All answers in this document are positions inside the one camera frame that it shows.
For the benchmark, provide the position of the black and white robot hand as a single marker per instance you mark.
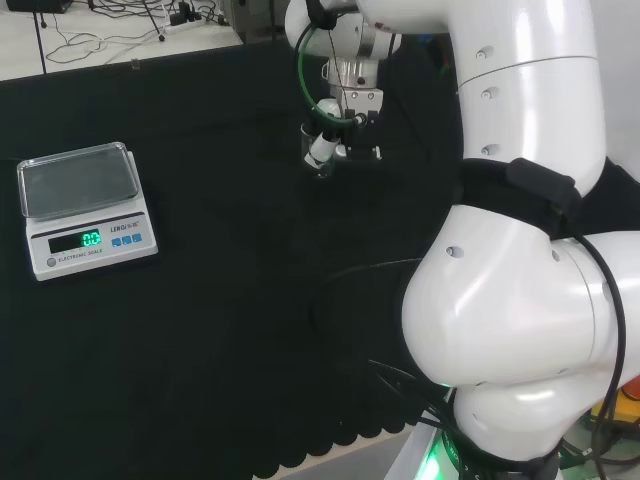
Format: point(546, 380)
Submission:
point(357, 127)

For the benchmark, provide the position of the clear glass beaker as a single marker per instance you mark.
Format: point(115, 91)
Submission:
point(325, 170)

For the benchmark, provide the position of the grey metal cabinet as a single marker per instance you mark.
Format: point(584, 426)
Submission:
point(260, 22)

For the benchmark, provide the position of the white power strip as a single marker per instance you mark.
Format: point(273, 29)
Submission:
point(177, 26)

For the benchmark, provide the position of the black tripod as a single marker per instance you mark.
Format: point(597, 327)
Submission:
point(155, 20)

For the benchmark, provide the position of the black bench cloth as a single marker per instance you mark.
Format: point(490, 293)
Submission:
point(200, 325)

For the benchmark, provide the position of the electronic balance with steel pan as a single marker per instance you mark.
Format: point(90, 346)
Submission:
point(85, 225)

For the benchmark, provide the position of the black box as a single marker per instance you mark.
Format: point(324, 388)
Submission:
point(40, 5)

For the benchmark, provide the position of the yellow stop button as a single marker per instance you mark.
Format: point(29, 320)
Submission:
point(625, 402)

